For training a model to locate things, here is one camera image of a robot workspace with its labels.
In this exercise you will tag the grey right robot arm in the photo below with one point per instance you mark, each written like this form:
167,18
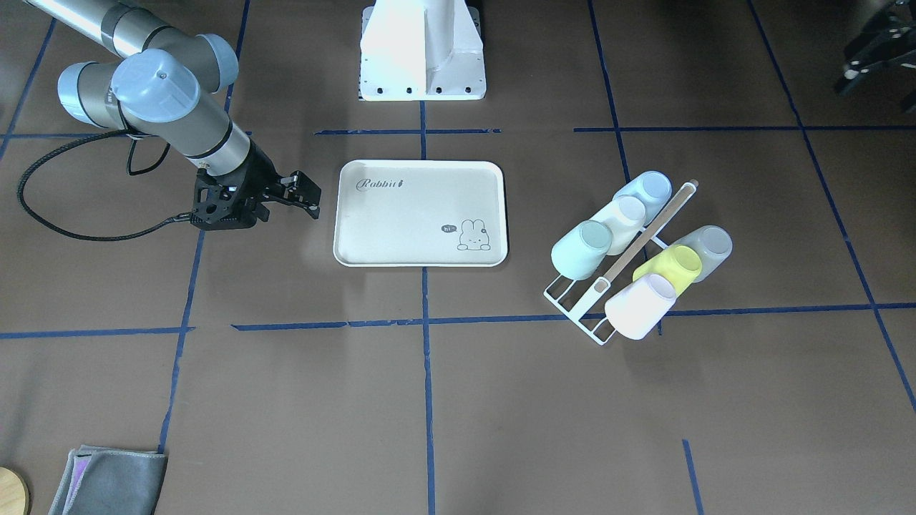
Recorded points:
163,86

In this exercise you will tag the grey cup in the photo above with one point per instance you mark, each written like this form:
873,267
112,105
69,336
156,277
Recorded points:
712,244

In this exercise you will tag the white wire cup rack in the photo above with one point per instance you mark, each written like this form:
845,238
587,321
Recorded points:
582,301

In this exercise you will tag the cream white cup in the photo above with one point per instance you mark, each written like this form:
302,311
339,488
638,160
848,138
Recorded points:
624,216

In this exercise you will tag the cream rabbit tray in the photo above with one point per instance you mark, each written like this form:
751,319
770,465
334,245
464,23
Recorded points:
421,213

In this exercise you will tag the mint green cup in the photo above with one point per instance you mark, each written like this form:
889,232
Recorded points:
578,254

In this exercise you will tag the round wooden stand base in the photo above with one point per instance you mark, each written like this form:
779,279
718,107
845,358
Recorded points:
15,497

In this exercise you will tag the grey folded cloth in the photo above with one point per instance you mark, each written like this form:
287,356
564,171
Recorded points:
105,480

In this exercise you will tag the pink cup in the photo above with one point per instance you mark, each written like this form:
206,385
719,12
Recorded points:
637,309

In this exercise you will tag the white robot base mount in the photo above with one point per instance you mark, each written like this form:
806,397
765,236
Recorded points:
414,51

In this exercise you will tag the light blue cup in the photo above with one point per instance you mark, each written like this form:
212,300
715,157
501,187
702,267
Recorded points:
653,188

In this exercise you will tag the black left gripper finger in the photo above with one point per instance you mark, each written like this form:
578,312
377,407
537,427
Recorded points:
885,41

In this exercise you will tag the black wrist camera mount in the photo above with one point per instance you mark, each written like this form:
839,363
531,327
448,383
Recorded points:
223,202

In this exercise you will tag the yellow cup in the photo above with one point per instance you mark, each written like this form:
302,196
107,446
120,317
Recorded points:
678,264

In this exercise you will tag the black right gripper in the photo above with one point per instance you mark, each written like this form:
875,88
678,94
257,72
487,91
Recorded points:
255,174

